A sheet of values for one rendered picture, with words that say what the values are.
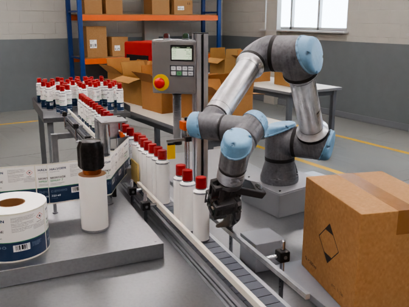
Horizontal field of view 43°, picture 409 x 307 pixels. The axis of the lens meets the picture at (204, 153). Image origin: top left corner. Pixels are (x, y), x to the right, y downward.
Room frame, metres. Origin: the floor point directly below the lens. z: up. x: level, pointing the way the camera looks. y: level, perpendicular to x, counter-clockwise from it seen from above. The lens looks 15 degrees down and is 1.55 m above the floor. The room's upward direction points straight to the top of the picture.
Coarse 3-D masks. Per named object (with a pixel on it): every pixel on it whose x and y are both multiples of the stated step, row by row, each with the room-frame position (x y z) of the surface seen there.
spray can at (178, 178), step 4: (176, 164) 1.64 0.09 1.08; (180, 164) 1.64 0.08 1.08; (184, 164) 1.64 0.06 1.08; (176, 168) 1.63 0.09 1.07; (180, 168) 1.62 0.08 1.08; (184, 168) 1.63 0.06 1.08; (176, 172) 1.63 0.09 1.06; (180, 172) 1.62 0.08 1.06; (176, 176) 1.63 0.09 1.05; (180, 176) 1.62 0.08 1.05; (176, 180) 1.62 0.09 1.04; (180, 180) 1.61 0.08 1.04; (176, 184) 1.62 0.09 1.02; (176, 188) 1.62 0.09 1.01; (176, 192) 1.62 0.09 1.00; (176, 196) 1.62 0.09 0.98; (176, 200) 1.62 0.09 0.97; (176, 204) 1.62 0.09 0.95; (176, 208) 1.62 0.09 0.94; (176, 212) 1.62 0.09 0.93; (176, 216) 1.62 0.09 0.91
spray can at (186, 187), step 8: (184, 176) 1.56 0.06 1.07; (192, 176) 1.58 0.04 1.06; (184, 184) 1.56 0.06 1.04; (192, 184) 1.56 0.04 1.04; (184, 192) 1.55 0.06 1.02; (192, 192) 1.56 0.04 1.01; (184, 200) 1.55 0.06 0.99; (192, 200) 1.56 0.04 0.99; (184, 208) 1.55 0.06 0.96; (192, 208) 1.56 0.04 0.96; (184, 216) 1.55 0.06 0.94; (192, 216) 1.56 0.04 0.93; (184, 224) 1.55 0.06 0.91; (192, 224) 1.56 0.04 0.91
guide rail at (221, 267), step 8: (144, 192) 1.89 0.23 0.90; (152, 200) 1.80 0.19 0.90; (160, 208) 1.71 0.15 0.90; (168, 216) 1.64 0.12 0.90; (176, 224) 1.57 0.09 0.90; (184, 232) 1.50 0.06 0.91; (192, 240) 1.44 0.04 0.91; (200, 248) 1.38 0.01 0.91; (208, 256) 1.33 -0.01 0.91; (216, 264) 1.28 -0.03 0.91; (224, 272) 1.23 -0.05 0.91; (232, 280) 1.19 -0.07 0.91; (240, 288) 1.15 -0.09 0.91; (248, 296) 1.11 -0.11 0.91; (256, 304) 1.07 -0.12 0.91
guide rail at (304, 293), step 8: (232, 232) 1.37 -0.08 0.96; (240, 240) 1.32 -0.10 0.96; (248, 248) 1.27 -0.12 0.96; (256, 256) 1.23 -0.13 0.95; (264, 256) 1.21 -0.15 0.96; (264, 264) 1.20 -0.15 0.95; (272, 264) 1.17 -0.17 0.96; (280, 272) 1.13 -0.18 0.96; (288, 280) 1.09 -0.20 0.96; (296, 288) 1.06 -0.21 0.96; (304, 296) 1.03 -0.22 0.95
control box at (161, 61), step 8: (152, 40) 1.88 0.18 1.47; (160, 40) 1.88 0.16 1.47; (168, 40) 1.87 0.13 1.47; (176, 40) 1.86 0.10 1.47; (184, 40) 1.86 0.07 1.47; (192, 40) 1.85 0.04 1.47; (152, 48) 1.88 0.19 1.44; (160, 48) 1.87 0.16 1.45; (168, 48) 1.86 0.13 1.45; (152, 56) 1.88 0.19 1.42; (160, 56) 1.87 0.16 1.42; (168, 56) 1.86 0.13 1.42; (152, 64) 1.88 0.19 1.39; (160, 64) 1.87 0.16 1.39; (168, 64) 1.86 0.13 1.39; (176, 64) 1.86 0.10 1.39; (184, 64) 1.85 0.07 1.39; (192, 64) 1.85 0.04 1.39; (152, 72) 1.89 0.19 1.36; (160, 72) 1.87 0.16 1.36; (168, 72) 1.86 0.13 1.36; (168, 80) 1.86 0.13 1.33; (176, 80) 1.86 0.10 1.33; (184, 80) 1.85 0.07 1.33; (192, 80) 1.85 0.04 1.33; (160, 88) 1.87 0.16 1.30; (168, 88) 1.86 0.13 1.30; (176, 88) 1.86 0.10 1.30; (184, 88) 1.85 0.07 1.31; (192, 88) 1.85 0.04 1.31
